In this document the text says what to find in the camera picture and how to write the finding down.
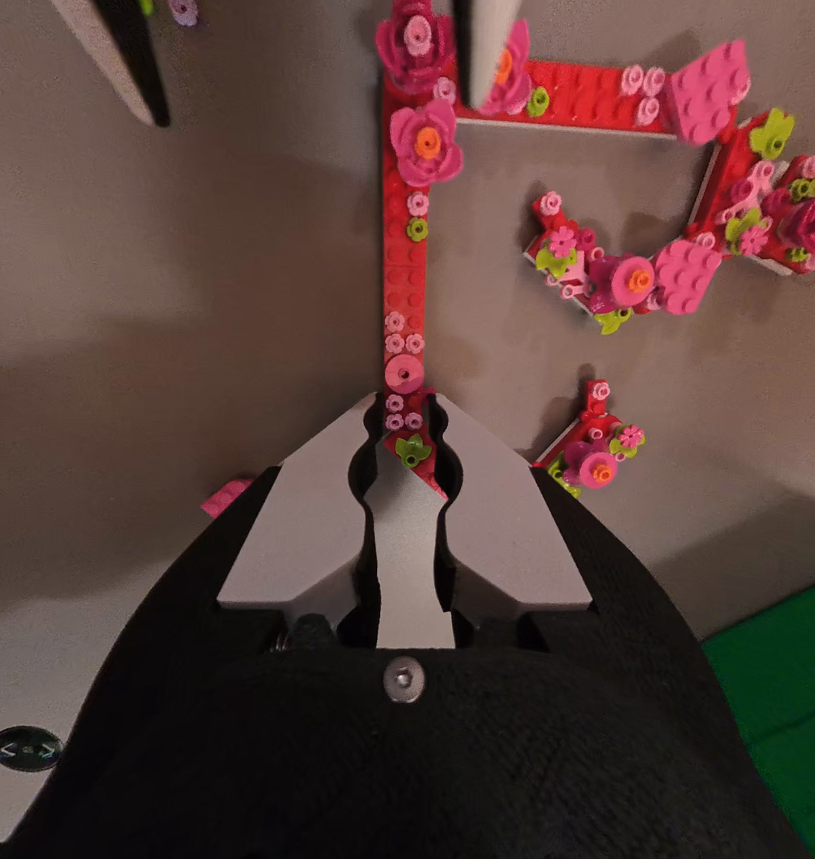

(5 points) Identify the loose pink lego brick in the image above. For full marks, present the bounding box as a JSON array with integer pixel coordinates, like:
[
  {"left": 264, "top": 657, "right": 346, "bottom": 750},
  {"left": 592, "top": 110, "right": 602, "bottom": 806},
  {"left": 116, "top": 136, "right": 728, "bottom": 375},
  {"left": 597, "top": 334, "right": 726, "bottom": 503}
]
[{"left": 201, "top": 478, "right": 254, "bottom": 518}]

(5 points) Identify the round black table button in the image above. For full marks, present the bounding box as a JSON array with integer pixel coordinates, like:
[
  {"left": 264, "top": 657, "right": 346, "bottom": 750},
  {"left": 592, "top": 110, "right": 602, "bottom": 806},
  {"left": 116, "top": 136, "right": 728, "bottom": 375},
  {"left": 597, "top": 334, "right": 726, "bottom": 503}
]
[{"left": 0, "top": 726, "right": 65, "bottom": 773}]

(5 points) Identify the green plastic crate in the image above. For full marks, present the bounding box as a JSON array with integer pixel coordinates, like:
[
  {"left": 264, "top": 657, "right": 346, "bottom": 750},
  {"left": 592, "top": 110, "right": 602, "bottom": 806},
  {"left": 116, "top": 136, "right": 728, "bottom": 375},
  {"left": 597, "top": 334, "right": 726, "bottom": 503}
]
[{"left": 699, "top": 570, "right": 815, "bottom": 859}]

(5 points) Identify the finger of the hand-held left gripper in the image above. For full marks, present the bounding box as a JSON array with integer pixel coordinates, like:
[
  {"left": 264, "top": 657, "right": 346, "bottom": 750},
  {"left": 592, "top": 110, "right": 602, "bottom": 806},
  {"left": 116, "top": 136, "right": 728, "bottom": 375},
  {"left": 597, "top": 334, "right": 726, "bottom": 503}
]
[
  {"left": 451, "top": 0, "right": 521, "bottom": 111},
  {"left": 52, "top": 0, "right": 171, "bottom": 129}
]

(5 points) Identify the curved red lego flower section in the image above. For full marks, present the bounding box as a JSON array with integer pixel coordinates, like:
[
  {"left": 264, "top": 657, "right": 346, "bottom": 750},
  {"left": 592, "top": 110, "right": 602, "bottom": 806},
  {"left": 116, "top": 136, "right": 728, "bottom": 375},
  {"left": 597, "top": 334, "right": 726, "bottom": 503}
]
[{"left": 523, "top": 107, "right": 815, "bottom": 336}]

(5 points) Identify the small red lego flower section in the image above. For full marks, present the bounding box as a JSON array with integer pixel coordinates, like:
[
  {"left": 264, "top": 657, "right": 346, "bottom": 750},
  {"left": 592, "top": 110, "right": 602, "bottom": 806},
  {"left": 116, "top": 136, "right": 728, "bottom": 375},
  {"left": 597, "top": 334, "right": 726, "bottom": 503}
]
[{"left": 531, "top": 379, "right": 647, "bottom": 501}]

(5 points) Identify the pink square lego plate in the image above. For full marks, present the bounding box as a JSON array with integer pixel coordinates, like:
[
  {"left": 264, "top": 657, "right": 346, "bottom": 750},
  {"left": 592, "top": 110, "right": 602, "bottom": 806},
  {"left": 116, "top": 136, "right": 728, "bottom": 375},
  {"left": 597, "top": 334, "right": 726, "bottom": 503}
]
[{"left": 668, "top": 39, "right": 752, "bottom": 149}]

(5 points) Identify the red toy baseplate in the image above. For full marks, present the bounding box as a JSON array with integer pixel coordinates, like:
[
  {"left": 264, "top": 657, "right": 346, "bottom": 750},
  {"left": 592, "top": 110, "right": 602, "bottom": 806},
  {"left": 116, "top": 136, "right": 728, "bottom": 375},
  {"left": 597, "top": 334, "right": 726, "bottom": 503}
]
[{"left": 374, "top": 0, "right": 678, "bottom": 502}]

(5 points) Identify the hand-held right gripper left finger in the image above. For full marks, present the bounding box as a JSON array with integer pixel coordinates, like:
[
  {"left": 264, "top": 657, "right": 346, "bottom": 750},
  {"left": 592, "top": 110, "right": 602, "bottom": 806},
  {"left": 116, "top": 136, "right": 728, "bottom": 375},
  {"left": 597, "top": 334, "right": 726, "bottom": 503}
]
[{"left": 216, "top": 392, "right": 385, "bottom": 651}]

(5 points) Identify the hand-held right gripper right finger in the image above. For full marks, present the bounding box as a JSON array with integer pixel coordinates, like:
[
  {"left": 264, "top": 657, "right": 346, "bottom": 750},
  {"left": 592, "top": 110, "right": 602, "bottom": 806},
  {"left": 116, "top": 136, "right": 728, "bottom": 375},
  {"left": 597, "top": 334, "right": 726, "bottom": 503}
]
[{"left": 428, "top": 393, "right": 594, "bottom": 651}]

